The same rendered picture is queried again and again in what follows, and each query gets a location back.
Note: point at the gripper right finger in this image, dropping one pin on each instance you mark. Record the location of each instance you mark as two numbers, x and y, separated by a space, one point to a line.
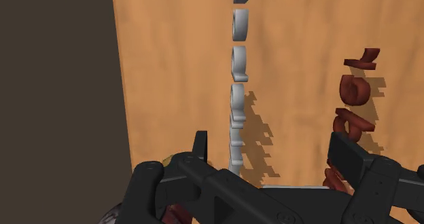
371 180

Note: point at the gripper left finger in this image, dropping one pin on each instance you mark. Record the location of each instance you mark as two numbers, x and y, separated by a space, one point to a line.
205 190

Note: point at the dark red letter sign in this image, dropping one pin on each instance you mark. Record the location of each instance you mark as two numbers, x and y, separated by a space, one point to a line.
355 90

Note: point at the wooden table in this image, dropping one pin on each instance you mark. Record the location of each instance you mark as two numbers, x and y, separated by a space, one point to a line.
179 71

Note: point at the white letter sign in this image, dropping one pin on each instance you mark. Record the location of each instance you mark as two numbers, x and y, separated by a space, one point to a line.
239 24

